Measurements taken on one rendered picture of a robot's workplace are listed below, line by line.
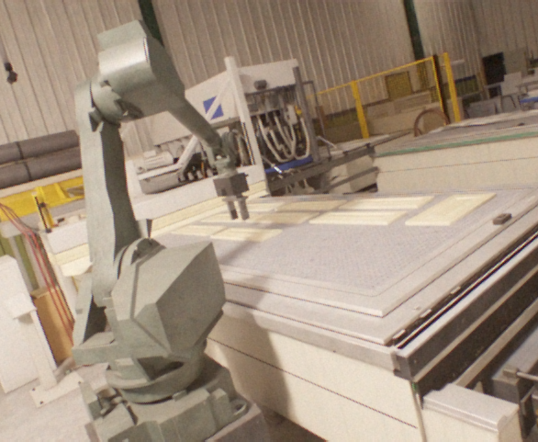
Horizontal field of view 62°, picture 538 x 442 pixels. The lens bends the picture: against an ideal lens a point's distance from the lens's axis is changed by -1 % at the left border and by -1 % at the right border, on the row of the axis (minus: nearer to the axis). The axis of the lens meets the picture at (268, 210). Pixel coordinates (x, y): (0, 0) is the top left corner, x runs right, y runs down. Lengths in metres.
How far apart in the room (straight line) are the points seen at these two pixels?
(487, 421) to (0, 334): 3.80
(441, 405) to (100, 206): 1.53
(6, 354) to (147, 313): 2.94
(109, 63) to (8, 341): 2.93
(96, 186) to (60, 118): 6.45
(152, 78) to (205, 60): 7.91
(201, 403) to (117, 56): 1.44
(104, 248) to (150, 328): 0.50
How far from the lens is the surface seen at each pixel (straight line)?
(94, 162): 2.18
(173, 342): 1.69
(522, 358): 1.98
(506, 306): 1.96
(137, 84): 2.07
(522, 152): 5.61
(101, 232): 2.08
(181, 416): 1.83
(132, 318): 1.68
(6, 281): 4.39
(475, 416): 1.49
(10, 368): 4.54
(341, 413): 1.91
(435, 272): 1.84
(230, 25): 10.50
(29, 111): 8.51
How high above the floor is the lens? 1.56
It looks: 10 degrees down
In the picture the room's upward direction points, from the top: 15 degrees counter-clockwise
